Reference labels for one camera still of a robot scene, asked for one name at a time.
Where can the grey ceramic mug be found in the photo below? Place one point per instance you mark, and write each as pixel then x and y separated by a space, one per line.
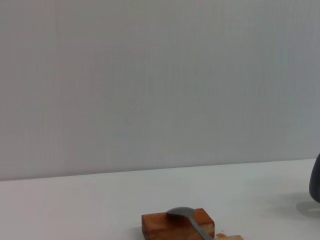
pixel 315 180

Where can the reddish brown wooden block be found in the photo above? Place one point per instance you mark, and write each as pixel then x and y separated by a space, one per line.
pixel 160 225

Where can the light notched wooden block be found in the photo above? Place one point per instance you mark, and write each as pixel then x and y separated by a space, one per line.
pixel 231 237

